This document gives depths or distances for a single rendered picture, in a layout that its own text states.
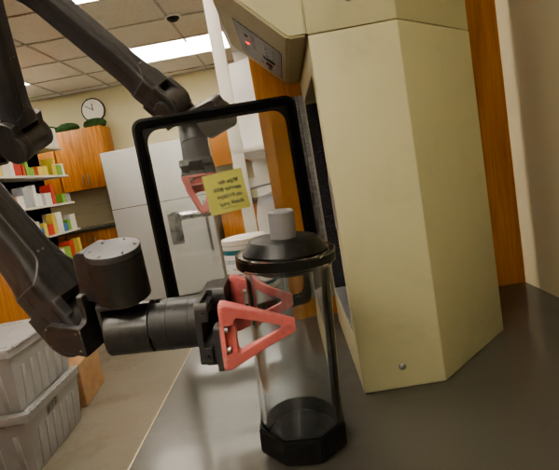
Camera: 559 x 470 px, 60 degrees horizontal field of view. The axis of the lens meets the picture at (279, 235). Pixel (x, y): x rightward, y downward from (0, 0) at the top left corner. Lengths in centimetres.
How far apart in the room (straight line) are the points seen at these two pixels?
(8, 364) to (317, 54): 229
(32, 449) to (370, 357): 233
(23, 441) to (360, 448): 237
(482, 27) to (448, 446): 79
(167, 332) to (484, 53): 82
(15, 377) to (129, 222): 339
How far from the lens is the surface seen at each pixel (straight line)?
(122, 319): 54
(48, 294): 58
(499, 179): 108
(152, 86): 100
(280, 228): 50
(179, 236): 90
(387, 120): 63
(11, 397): 276
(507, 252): 110
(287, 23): 64
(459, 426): 61
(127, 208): 580
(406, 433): 61
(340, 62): 63
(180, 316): 53
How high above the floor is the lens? 125
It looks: 7 degrees down
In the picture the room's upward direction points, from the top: 10 degrees counter-clockwise
